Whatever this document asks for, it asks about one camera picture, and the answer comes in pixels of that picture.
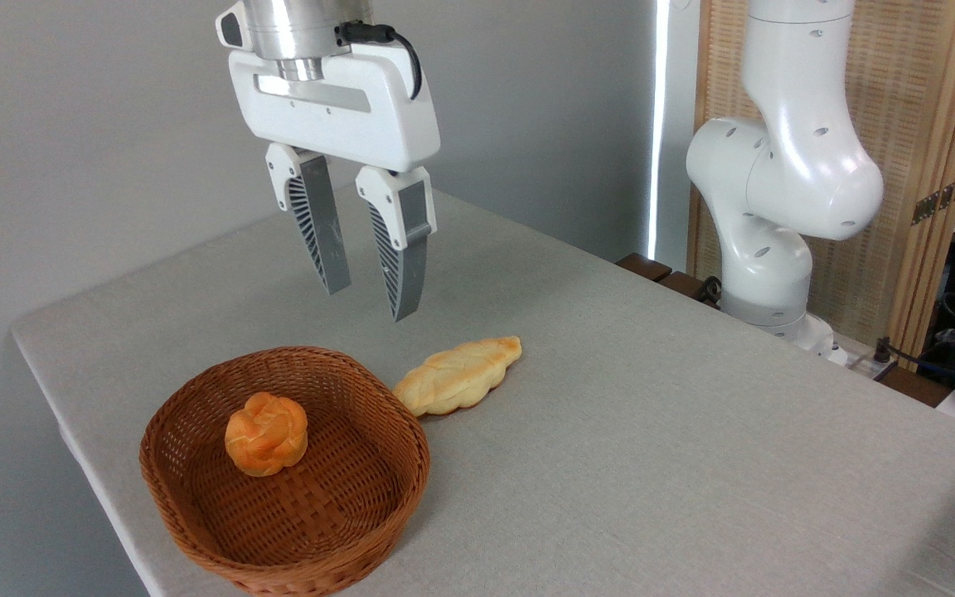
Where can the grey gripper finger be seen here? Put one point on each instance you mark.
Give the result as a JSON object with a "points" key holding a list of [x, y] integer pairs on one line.
{"points": [[324, 232], [411, 257]]}

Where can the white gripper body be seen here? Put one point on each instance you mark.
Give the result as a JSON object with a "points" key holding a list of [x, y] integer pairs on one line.
{"points": [[336, 120]]}

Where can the round orange braided bread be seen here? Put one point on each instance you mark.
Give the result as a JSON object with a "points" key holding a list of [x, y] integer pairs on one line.
{"points": [[266, 435]]}

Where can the long pale braided bread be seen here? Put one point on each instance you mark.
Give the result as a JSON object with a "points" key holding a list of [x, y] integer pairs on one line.
{"points": [[457, 377]]}

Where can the brown woven wicker basket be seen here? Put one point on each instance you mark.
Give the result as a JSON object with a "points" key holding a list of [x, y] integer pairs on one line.
{"points": [[320, 514]]}

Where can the dark brown wooden block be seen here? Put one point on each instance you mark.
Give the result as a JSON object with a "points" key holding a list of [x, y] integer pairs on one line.
{"points": [[685, 286], [643, 267]]}

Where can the vertical white light strip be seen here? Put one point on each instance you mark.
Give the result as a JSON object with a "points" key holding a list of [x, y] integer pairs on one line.
{"points": [[657, 124]]}

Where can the grey tablecloth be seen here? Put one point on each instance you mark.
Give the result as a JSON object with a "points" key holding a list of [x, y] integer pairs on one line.
{"points": [[693, 464]]}

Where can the bamboo folding screen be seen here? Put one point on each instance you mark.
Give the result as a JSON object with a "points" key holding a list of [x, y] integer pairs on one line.
{"points": [[908, 99]]}

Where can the dark metal screen hinge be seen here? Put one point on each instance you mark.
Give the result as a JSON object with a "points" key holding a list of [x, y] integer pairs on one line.
{"points": [[938, 201]]}

